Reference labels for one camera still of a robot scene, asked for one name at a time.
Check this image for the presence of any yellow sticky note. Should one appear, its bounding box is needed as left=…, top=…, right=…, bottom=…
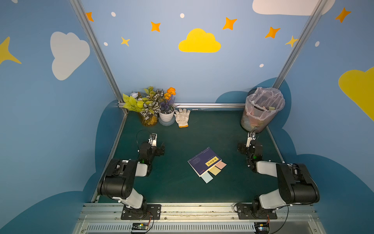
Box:
left=209, top=166, right=221, bottom=176

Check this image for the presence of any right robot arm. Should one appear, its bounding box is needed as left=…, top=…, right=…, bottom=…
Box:
left=234, top=140, right=320, bottom=220

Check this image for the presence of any white flower pot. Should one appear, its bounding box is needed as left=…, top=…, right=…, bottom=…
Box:
left=159, top=111, right=175, bottom=126

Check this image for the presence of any left circuit board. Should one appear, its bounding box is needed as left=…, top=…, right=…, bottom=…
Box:
left=131, top=223, right=151, bottom=234

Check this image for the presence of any light blue sticky note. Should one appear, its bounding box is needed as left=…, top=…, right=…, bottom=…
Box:
left=201, top=172, right=213, bottom=184

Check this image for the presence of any back aluminium frame bar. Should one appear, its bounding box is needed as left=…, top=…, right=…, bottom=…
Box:
left=118, top=102, right=246, bottom=109

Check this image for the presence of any aluminium frame post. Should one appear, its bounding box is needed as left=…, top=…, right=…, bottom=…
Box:
left=70, top=0, right=123, bottom=103
left=272, top=0, right=328, bottom=89

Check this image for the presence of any left side frame bar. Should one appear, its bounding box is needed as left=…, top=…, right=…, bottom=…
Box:
left=84, top=110, right=127, bottom=203

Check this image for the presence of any right aluminium frame post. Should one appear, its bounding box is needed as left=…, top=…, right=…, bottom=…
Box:
left=272, top=0, right=328, bottom=89

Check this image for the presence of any pink trash bag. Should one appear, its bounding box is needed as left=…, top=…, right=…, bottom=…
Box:
left=244, top=87, right=285, bottom=121

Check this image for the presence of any purple covered book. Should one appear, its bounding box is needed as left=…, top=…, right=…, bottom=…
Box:
left=188, top=147, right=222, bottom=177

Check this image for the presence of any right circuit board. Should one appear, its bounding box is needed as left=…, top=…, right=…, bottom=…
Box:
left=254, top=222, right=270, bottom=234

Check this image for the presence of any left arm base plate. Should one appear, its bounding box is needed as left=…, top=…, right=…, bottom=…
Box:
left=120, top=204, right=162, bottom=220

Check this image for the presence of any artificial plant bouquet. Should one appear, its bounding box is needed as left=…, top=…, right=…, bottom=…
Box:
left=122, top=86, right=176, bottom=127

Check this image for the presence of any pink sticky note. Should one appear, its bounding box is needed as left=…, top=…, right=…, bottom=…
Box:
left=215, top=161, right=227, bottom=170

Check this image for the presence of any circuit board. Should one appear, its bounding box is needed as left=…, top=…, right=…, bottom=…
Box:
left=254, top=222, right=270, bottom=234
left=131, top=223, right=151, bottom=234

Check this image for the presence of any left aluminium frame post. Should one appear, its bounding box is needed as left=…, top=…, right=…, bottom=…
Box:
left=70, top=0, right=123, bottom=103

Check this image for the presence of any mesh trash bin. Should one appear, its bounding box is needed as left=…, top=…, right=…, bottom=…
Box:
left=241, top=87, right=285, bottom=133

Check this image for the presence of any white work glove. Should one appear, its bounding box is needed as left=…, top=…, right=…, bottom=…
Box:
left=174, top=109, right=191, bottom=128

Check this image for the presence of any aluminium front rail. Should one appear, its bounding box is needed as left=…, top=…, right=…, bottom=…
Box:
left=73, top=202, right=326, bottom=234

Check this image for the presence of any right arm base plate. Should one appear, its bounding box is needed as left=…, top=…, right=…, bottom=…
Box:
left=233, top=203, right=278, bottom=220

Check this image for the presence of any right side frame bar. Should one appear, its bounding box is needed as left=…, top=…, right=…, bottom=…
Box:
left=266, top=126, right=285, bottom=163

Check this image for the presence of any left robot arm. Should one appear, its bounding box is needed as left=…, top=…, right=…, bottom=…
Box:
left=97, top=142, right=165, bottom=220

